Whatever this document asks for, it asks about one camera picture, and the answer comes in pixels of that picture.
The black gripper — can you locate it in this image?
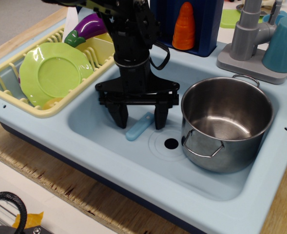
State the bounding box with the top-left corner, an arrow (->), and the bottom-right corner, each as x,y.
95,63 -> 180,130

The blue handled white spoon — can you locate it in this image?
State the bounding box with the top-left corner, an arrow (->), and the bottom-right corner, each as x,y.
126,112 -> 154,141

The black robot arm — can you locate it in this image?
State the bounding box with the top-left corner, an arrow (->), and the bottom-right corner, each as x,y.
49,0 -> 180,130

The stainless steel pot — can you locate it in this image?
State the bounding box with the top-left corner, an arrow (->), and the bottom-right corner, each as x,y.
181,75 -> 274,173

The light blue toy sink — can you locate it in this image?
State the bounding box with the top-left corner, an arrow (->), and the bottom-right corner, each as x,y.
0,4 -> 287,234

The orange toy carrot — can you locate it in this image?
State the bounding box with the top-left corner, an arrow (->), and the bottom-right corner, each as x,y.
172,1 -> 195,50

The purple toy eggplant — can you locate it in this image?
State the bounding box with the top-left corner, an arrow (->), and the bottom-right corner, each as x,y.
64,13 -> 107,47

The green plastic plate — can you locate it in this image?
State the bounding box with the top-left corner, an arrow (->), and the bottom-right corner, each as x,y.
19,42 -> 94,107

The white plastic knife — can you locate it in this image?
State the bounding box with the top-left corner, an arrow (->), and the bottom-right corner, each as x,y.
62,7 -> 78,42

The grey toy faucet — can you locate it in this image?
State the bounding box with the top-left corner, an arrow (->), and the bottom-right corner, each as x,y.
216,0 -> 287,84

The dark blue box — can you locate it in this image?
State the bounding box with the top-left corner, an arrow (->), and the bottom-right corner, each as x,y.
150,0 -> 224,57

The green cutting board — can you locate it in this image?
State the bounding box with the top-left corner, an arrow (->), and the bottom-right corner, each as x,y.
220,9 -> 241,29

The yellow dish rack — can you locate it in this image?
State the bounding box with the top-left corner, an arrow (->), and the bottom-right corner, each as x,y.
0,25 -> 114,118

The yellow masking tape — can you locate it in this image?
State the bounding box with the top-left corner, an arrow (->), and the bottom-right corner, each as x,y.
12,212 -> 44,229

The teal plastic cup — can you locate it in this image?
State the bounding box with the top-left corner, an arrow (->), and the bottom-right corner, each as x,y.
262,17 -> 287,73

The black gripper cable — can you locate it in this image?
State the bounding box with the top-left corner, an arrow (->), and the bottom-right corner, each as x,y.
149,40 -> 171,70

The black braided cable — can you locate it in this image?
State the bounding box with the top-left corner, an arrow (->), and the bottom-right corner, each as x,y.
0,192 -> 28,234

